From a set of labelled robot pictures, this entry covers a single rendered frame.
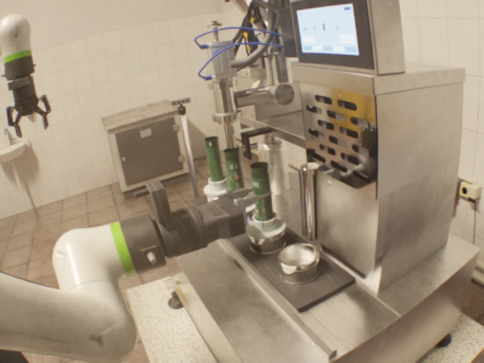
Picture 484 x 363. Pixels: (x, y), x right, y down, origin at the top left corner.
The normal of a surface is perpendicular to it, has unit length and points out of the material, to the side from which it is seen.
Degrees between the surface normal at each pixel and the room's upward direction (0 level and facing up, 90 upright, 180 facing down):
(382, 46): 90
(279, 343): 0
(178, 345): 0
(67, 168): 90
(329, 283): 0
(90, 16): 90
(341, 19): 90
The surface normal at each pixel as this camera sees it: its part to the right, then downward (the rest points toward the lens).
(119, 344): 0.79, 0.01
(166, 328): -0.13, -0.91
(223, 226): 0.10, 0.38
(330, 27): -0.90, 0.28
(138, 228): 0.13, -0.59
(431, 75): 0.43, 0.30
